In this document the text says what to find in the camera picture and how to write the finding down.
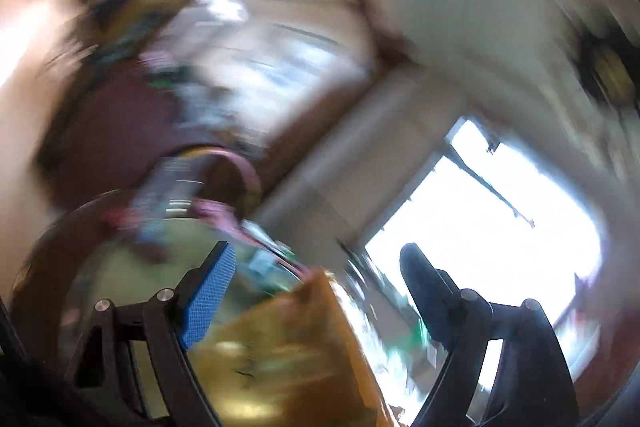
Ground yellow cardboard box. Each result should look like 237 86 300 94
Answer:
192 269 401 427

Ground pink hula hoop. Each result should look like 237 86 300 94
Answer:
170 146 266 218

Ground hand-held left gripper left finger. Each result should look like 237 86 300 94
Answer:
65 241 237 427

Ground bright window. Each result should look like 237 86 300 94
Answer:
365 117 603 398

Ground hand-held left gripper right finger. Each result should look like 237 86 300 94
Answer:
400 243 581 427

